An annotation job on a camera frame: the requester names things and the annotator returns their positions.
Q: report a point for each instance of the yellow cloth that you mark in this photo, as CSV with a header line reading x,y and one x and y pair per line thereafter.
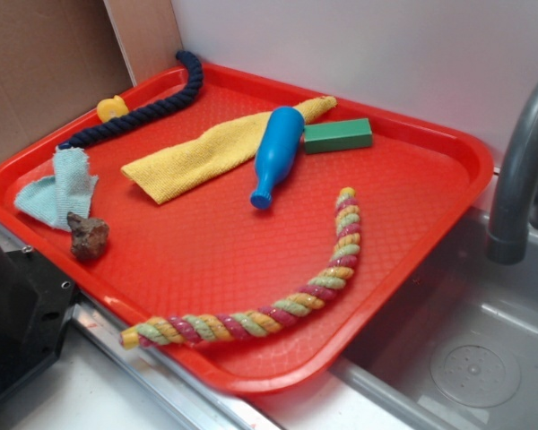
x,y
166,174

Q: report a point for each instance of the brown cardboard panel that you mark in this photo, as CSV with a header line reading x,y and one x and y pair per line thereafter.
x,y
59,58

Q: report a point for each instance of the green rectangular block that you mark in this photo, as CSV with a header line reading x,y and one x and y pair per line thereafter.
x,y
338,136

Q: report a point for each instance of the blue plastic bottle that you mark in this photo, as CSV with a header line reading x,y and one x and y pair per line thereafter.
x,y
276,154

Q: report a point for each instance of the grey toy sink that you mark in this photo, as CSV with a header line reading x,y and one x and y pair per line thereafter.
x,y
456,346

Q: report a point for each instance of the red plastic tray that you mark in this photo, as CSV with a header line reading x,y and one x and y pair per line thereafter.
x,y
209,251

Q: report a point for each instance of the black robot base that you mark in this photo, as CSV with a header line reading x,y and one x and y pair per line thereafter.
x,y
36,305

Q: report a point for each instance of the light blue cloth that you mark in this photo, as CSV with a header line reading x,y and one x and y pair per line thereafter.
x,y
69,189

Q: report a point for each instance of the brown rock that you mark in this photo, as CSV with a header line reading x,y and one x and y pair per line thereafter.
x,y
89,236

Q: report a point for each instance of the grey toy faucet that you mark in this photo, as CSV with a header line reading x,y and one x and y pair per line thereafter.
x,y
515,203

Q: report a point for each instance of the yellow rubber duck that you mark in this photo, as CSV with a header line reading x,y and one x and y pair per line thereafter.
x,y
111,108

